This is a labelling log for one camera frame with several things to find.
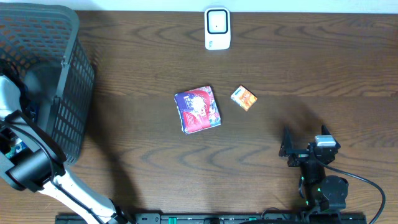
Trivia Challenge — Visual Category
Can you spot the orange Kleenex tissue pack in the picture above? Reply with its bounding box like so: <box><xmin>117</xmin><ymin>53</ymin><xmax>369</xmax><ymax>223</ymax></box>
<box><xmin>231</xmin><ymin>85</ymin><xmax>257</xmax><ymax>111</ymax></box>

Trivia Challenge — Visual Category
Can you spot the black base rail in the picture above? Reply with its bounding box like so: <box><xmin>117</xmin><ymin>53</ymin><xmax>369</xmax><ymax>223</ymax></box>
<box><xmin>55</xmin><ymin>212</ymin><xmax>368</xmax><ymax>224</ymax></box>

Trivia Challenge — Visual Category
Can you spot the red purple tissue pack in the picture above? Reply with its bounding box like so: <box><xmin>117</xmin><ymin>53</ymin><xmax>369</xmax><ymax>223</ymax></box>
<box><xmin>174</xmin><ymin>86</ymin><xmax>221</xmax><ymax>134</ymax></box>

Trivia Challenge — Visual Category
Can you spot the blue Oreo cookie pack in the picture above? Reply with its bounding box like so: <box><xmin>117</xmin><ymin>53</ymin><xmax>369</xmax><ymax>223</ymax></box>
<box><xmin>6</xmin><ymin>139</ymin><xmax>27</xmax><ymax>159</ymax></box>

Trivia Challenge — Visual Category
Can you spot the grey plastic mesh basket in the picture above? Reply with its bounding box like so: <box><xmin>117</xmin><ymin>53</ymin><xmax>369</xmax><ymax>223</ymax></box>
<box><xmin>1</xmin><ymin>3</ymin><xmax>95</xmax><ymax>164</ymax></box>

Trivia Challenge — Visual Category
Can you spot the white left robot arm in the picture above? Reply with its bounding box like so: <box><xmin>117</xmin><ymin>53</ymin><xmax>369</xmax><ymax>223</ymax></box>
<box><xmin>1</xmin><ymin>75</ymin><xmax>133</xmax><ymax>223</ymax></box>

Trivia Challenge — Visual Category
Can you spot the black cable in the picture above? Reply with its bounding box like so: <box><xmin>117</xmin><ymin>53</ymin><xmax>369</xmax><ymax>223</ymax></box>
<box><xmin>317</xmin><ymin>158</ymin><xmax>387</xmax><ymax>224</ymax></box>

